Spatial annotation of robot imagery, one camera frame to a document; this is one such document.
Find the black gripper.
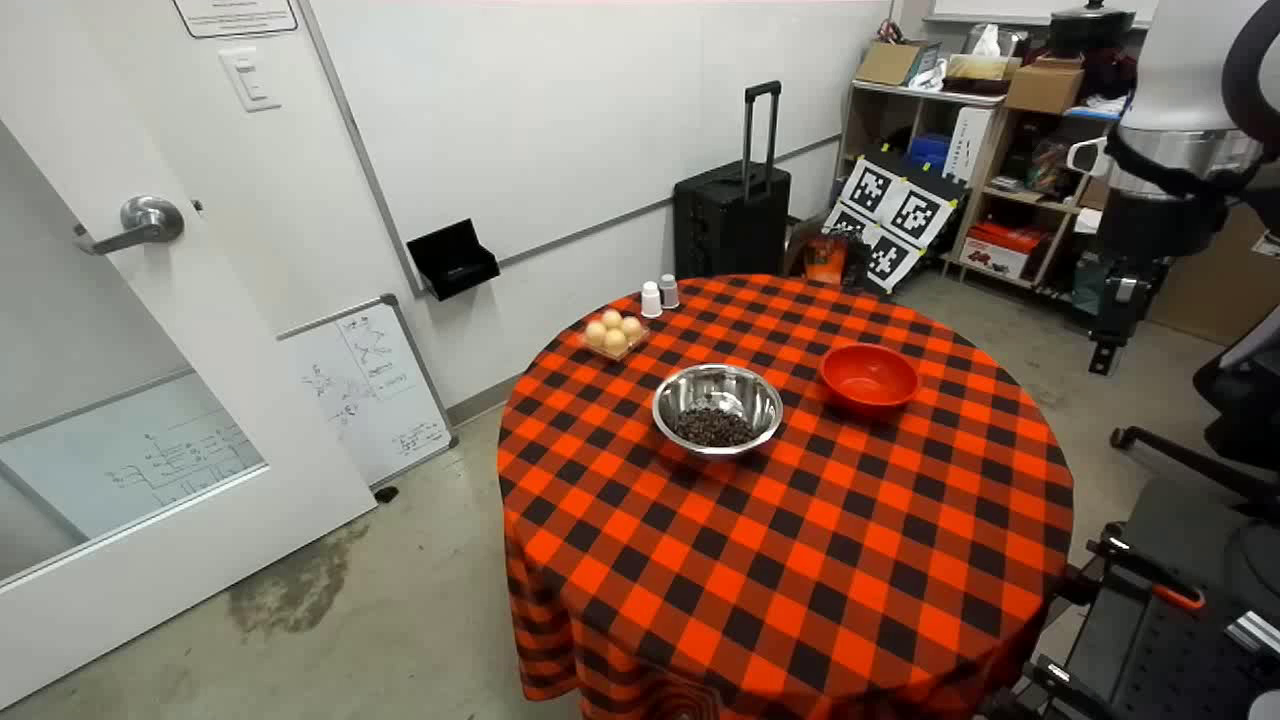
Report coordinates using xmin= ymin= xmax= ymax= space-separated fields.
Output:
xmin=1078 ymin=252 xmax=1173 ymax=382

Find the roasted coffee beans pile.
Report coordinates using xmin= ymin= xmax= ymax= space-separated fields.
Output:
xmin=665 ymin=400 xmax=759 ymax=454

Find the silver metal bowl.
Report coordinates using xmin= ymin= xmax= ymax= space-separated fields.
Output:
xmin=648 ymin=359 xmax=788 ymax=464

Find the orange plastic bowl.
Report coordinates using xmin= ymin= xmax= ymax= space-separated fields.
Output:
xmin=814 ymin=342 xmax=924 ymax=421

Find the large flat cardboard box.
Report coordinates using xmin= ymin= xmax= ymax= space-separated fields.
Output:
xmin=1148 ymin=199 xmax=1280 ymax=353

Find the black office chair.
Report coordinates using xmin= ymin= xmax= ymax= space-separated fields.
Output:
xmin=1106 ymin=299 xmax=1280 ymax=527

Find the red storage box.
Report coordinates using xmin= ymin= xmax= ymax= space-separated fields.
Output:
xmin=961 ymin=216 xmax=1053 ymax=283

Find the black clamp with orange grip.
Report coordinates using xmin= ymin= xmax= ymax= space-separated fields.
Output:
xmin=1023 ymin=657 xmax=1113 ymax=720
xmin=1096 ymin=527 xmax=1212 ymax=619

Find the black white calibration tag board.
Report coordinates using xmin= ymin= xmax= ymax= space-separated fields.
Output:
xmin=818 ymin=154 xmax=969 ymax=299

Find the wide brown cardboard box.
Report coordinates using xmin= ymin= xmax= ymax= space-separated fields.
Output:
xmin=1002 ymin=59 xmax=1088 ymax=119

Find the black perforated mounting platform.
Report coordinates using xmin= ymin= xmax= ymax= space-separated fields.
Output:
xmin=1016 ymin=476 xmax=1280 ymax=720

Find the black bag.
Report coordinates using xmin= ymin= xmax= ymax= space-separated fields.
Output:
xmin=1042 ymin=7 xmax=1140 ymax=100

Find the wooden storage shelf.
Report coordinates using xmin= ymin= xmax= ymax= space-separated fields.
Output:
xmin=841 ymin=77 xmax=1130 ymax=311

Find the small brown cardboard box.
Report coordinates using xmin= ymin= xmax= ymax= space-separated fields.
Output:
xmin=854 ymin=37 xmax=929 ymax=93

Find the red black checkered tablecloth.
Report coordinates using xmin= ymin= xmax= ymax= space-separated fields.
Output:
xmin=492 ymin=272 xmax=1078 ymax=720

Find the black rolling suitcase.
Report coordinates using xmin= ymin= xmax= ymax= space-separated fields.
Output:
xmin=671 ymin=77 xmax=795 ymax=283

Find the wooden tray of cream eggs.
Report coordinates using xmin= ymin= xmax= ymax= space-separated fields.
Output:
xmin=578 ymin=309 xmax=653 ymax=363

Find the small leaning whiteboard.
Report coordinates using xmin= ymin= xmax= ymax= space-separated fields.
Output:
xmin=275 ymin=298 xmax=459 ymax=487

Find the white door with window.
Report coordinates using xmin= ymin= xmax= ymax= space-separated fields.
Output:
xmin=0 ymin=0 xmax=380 ymax=714

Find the black wall holder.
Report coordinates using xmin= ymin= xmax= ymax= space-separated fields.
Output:
xmin=404 ymin=216 xmax=505 ymax=304

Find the white light switch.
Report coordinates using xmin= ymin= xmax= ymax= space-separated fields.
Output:
xmin=216 ymin=48 xmax=285 ymax=117

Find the white paper wall sign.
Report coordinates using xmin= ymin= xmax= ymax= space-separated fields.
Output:
xmin=172 ymin=0 xmax=304 ymax=46

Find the silver door lever handle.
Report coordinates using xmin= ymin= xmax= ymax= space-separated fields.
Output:
xmin=73 ymin=193 xmax=193 ymax=260

